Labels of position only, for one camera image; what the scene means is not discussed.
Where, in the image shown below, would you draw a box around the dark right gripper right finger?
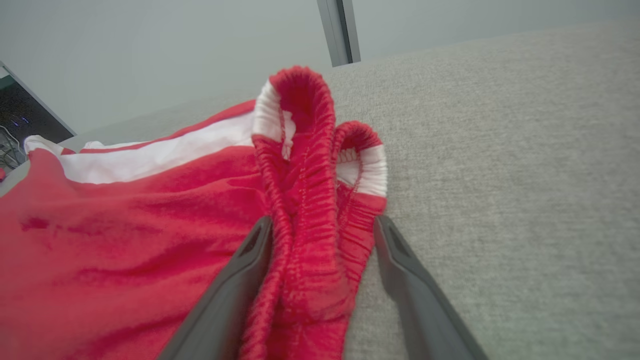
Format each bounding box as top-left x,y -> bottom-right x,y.
373,214 -> 491,360

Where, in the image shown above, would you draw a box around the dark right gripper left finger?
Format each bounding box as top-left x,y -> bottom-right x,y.
156,215 -> 275,360

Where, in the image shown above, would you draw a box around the red shorts with white trim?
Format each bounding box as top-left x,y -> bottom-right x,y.
0,65 -> 389,360

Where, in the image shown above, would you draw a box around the grey fabric sofa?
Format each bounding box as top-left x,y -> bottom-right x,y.
0,17 -> 640,360

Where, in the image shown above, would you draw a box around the black electronics rack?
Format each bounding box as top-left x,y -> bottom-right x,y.
0,62 -> 77,173

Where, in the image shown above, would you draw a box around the grey metal partition post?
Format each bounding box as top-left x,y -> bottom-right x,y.
316,0 -> 362,68

